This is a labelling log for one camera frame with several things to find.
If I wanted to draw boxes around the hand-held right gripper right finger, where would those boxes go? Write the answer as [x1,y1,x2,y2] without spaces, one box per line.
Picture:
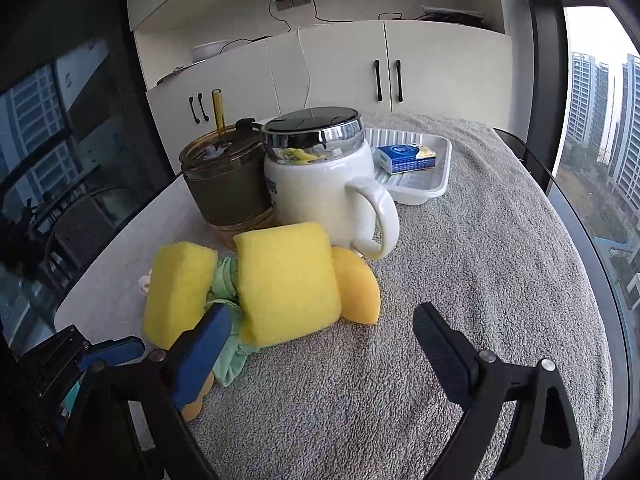
[413,302,587,480]

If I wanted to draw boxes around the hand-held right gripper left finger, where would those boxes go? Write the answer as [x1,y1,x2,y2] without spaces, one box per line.
[75,303,234,480]

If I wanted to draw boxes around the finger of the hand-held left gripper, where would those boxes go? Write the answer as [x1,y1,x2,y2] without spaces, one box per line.
[27,326,147,387]

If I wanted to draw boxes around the green cloth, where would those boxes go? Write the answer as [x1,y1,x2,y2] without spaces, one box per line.
[205,256,262,387]

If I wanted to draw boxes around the large yellow sponge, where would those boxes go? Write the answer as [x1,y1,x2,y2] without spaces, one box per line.
[233,221,343,348]

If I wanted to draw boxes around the white plastic tray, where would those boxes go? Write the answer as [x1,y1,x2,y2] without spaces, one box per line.
[362,126,453,207]

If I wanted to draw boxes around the grey towel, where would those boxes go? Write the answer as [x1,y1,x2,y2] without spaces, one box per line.
[187,110,617,480]

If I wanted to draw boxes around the dark wicker chair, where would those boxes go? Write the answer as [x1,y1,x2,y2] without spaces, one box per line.
[44,187,147,292]

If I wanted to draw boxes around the amber glass tumbler olive sleeve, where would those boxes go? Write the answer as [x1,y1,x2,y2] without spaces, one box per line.
[179,117,279,251]

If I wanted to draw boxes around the blue tissue pack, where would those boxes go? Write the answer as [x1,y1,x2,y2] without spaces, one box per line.
[374,143,437,176]

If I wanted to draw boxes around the white ceramic mug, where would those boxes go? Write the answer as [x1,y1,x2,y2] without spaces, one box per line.
[263,135,401,261]

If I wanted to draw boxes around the amber glass straw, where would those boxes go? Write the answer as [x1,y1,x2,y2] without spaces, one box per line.
[211,89,227,137]

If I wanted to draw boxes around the chrome mug lid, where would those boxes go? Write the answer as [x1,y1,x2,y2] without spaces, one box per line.
[261,107,364,151]

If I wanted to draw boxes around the high-rise buildings outside window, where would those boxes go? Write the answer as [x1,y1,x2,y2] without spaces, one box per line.
[565,51,640,192]

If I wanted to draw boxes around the white bowl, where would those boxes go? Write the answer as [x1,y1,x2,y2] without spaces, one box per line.
[191,41,234,64]

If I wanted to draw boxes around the white lower cabinet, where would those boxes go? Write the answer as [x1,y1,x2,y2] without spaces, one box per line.
[145,20,516,148]

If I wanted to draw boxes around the black window frame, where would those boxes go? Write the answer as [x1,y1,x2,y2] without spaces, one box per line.
[516,0,572,197]

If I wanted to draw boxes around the white cable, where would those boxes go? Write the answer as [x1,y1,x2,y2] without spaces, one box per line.
[298,26,313,107]

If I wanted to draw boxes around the black cable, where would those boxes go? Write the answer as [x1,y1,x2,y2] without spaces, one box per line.
[269,0,293,35]

